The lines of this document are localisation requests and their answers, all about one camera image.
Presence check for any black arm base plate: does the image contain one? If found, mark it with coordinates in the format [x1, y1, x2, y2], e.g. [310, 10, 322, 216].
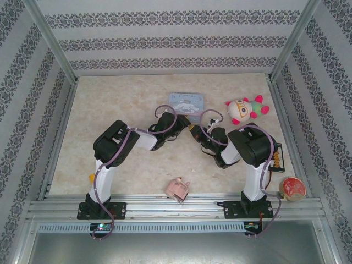
[217, 200, 275, 220]
[78, 202, 127, 221]

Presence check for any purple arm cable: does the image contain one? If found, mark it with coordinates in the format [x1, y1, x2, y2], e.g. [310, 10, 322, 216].
[200, 109, 283, 240]
[90, 104, 178, 241]

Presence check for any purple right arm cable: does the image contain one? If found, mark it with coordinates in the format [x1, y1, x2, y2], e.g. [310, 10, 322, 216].
[200, 109, 283, 240]

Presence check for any aluminium frame post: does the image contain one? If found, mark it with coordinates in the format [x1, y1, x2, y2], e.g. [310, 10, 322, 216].
[20, 0, 79, 83]
[269, 0, 321, 80]

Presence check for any white and pink plush toy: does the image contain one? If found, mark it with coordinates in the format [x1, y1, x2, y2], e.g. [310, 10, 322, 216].
[225, 95, 271, 126]

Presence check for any grey sheet metal tray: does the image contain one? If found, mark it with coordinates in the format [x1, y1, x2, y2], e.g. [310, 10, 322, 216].
[27, 233, 339, 264]

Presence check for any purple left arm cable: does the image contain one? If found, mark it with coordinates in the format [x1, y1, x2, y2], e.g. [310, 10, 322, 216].
[90, 104, 178, 241]

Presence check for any pink toy appliance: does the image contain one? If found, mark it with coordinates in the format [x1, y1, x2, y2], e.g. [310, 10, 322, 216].
[166, 177, 191, 204]

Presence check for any round red tin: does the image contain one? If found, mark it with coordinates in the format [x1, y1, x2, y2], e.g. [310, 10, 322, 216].
[278, 177, 307, 202]

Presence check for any black hub with orange connectors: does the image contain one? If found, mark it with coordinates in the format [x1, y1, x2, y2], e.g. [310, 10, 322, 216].
[270, 142, 286, 173]

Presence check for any slotted grey cable duct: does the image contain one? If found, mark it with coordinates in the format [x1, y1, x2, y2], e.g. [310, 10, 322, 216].
[36, 222, 245, 233]

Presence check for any aluminium side rail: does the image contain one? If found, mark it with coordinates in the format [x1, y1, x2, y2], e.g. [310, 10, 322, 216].
[37, 79, 79, 200]
[268, 79, 313, 199]

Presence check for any wide aluminium mounting rail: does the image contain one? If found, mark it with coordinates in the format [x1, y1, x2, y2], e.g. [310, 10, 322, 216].
[26, 194, 327, 222]

